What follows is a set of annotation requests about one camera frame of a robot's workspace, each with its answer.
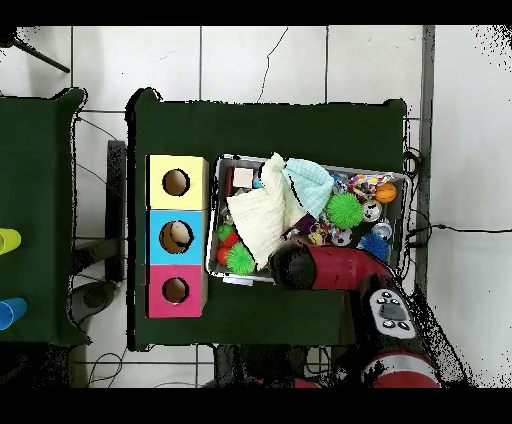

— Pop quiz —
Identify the cream yellow waffle cloth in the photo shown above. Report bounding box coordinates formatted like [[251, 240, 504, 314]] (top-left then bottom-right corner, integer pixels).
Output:
[[226, 153, 307, 272]]

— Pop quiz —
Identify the mint green waffle cloth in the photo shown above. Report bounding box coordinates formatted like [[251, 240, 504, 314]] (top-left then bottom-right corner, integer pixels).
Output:
[[283, 159, 335, 219]]

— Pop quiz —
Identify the clear mesh bin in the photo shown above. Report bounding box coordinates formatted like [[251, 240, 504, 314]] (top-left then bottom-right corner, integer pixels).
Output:
[[205, 153, 413, 296]]

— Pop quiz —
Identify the wooden box with three holes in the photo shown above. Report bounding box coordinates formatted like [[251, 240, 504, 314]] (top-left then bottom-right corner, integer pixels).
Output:
[[144, 153, 211, 319]]

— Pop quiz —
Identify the pale wooden cube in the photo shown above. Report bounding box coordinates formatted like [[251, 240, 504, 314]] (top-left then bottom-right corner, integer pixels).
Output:
[[232, 167, 255, 189]]

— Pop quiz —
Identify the green spiky ball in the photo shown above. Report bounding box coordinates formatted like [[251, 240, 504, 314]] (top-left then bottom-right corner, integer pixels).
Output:
[[227, 243, 257, 277]]

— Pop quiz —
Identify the dark green table cloth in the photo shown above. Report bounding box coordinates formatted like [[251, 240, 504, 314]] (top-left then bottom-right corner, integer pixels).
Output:
[[0, 87, 88, 345], [127, 87, 409, 352]]

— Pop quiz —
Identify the large green fuzzy ball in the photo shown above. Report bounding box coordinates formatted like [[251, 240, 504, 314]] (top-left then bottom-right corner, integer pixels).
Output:
[[326, 191, 365, 231]]

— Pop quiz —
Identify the black white soccer ball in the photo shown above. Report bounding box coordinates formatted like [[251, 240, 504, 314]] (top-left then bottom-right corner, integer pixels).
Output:
[[361, 199, 383, 224]]

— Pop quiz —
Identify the colourful polka dot fabric toy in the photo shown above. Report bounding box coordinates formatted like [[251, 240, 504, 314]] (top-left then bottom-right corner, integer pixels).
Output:
[[349, 173, 396, 198]]

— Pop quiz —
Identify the blue fuzzy ball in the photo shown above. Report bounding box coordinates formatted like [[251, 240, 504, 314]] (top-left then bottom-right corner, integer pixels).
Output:
[[359, 233, 392, 262]]

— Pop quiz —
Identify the orange basketball toy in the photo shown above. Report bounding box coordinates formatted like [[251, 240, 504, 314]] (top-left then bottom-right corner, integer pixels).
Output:
[[375, 183, 398, 205]]

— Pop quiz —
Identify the black equipment stand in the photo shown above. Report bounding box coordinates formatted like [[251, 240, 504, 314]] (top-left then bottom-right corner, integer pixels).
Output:
[[70, 139, 129, 321]]

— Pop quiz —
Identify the yellow plastic cup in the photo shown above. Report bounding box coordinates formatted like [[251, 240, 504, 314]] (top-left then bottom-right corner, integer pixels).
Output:
[[0, 227, 23, 256]]

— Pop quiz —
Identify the blue plastic cup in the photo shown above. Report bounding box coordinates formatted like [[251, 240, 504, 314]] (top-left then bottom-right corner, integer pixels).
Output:
[[0, 297, 29, 331]]

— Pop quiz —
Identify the black tripod leg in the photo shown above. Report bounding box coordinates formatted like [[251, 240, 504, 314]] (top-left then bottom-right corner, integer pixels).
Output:
[[0, 27, 72, 75]]

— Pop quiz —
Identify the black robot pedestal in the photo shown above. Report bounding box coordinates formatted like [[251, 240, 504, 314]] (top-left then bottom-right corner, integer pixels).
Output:
[[214, 343, 353, 389]]

